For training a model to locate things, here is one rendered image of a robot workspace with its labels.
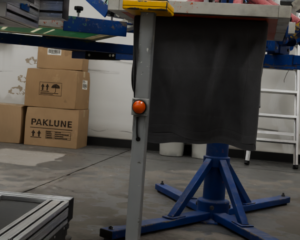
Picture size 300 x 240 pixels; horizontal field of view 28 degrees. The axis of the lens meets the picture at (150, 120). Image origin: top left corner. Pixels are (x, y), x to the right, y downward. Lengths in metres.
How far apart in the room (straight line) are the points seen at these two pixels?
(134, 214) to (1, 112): 5.08
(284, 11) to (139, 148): 0.62
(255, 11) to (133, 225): 0.76
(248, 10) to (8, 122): 5.07
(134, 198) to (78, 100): 4.79
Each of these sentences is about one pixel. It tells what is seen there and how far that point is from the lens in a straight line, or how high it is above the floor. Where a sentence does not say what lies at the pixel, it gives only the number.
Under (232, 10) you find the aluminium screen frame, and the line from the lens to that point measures 1.92.
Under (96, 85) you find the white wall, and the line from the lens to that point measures 6.89.
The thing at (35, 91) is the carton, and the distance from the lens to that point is 6.63.
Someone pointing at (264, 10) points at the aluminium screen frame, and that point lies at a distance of 1.92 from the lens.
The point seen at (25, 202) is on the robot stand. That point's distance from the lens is 2.51.
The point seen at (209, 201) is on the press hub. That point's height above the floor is 0.11.
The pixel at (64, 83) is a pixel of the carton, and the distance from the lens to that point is 6.49.
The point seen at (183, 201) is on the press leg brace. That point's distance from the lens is 3.15.
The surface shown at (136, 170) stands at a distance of 1.76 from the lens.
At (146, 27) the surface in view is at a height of 0.88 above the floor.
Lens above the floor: 0.71
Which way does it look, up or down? 3 degrees down
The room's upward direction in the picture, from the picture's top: 4 degrees clockwise
